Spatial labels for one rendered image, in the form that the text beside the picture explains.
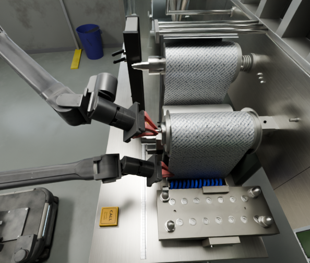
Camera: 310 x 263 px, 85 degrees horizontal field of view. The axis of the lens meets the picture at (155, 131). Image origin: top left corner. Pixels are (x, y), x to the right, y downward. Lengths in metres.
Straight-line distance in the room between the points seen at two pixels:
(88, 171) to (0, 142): 2.26
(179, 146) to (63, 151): 1.85
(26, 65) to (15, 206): 1.42
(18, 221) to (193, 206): 1.40
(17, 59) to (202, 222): 0.74
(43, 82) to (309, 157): 0.67
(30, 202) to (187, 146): 1.51
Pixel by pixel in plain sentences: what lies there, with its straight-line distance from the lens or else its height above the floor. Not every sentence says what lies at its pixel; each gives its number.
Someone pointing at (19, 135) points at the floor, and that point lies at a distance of 2.68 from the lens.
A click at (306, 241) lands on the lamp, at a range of 0.62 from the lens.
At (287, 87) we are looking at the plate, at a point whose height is 1.38.
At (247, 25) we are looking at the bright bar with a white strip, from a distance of 0.72.
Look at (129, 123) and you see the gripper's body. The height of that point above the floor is 1.35.
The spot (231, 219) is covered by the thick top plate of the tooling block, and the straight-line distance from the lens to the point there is 0.72.
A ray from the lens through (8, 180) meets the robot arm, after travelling 0.60.
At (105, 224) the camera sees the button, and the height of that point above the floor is 0.92.
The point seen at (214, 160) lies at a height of 1.18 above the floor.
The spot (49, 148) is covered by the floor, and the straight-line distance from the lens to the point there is 2.33.
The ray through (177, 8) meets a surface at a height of 1.39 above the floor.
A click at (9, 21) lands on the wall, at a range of 4.25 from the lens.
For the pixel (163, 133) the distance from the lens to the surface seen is 0.50.
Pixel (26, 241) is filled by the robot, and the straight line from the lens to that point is 1.66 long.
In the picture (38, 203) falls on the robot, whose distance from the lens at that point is 1.76.
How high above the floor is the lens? 1.67
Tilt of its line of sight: 52 degrees down
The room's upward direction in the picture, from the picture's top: straight up
